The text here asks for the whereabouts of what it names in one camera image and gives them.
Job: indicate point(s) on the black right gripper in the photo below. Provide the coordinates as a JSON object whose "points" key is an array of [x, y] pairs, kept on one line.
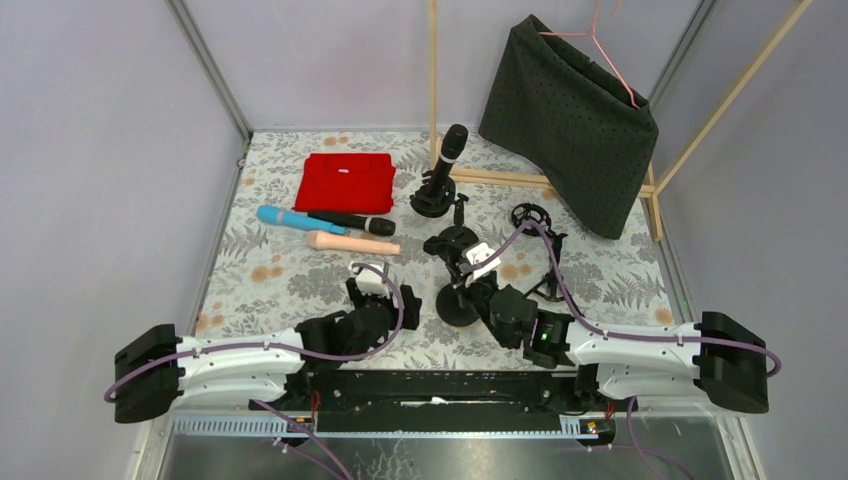
{"points": [[453, 253]]}

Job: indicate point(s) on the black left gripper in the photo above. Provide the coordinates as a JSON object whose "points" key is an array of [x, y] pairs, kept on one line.
{"points": [[382, 304]]}

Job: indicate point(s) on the black clip microphone stand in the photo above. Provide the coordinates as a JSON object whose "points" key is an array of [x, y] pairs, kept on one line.
{"points": [[451, 256]]}

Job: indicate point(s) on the peach pink microphone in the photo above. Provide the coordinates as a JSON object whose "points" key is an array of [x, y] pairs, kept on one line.
{"points": [[321, 240]]}

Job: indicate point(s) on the black handheld microphone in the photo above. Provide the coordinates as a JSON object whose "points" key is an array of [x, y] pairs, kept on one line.
{"points": [[452, 146]]}

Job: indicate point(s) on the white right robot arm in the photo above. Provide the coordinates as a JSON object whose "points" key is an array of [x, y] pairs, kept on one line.
{"points": [[715, 358]]}

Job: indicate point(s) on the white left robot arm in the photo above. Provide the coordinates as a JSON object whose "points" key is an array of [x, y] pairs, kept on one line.
{"points": [[161, 370]]}

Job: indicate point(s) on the black round base stand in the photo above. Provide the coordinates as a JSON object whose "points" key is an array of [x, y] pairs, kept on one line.
{"points": [[458, 218]]}

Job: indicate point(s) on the red folded cloth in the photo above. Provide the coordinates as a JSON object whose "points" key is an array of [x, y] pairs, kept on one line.
{"points": [[349, 183]]}

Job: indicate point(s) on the blue microphone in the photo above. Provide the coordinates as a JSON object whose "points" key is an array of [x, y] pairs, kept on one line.
{"points": [[273, 215]]}

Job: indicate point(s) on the dark grey dotted cloth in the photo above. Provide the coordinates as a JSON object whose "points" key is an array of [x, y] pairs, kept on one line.
{"points": [[553, 105]]}

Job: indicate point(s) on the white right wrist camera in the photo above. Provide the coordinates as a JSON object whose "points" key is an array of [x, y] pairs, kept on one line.
{"points": [[478, 261]]}

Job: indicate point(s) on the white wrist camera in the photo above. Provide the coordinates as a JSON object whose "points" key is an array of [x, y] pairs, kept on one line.
{"points": [[371, 282], [478, 261]]}

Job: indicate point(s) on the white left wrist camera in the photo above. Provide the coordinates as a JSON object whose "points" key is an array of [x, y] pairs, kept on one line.
{"points": [[371, 282]]}

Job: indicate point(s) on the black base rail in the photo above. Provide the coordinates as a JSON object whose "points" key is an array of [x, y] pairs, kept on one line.
{"points": [[429, 403]]}

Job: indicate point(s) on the black tripod shock mount stand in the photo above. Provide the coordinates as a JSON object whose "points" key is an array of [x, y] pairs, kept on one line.
{"points": [[547, 288]]}

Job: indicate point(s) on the wooden rack frame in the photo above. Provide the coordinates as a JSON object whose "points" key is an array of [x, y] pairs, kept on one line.
{"points": [[651, 189]]}

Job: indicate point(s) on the pink wire hanger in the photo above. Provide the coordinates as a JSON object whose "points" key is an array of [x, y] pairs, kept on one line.
{"points": [[591, 33]]}

